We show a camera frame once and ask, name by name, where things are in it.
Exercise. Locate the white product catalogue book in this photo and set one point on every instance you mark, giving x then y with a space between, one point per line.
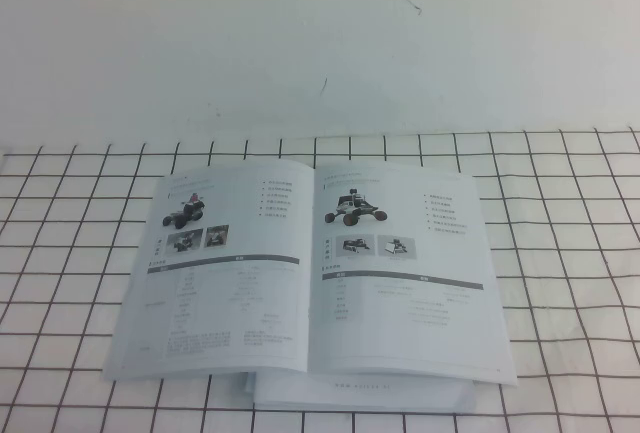
225 278

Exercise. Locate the closed white booklet with web address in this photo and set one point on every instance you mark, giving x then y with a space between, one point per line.
360 394

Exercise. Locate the white tablecloth with black grid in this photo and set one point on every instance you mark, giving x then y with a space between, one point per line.
550 253

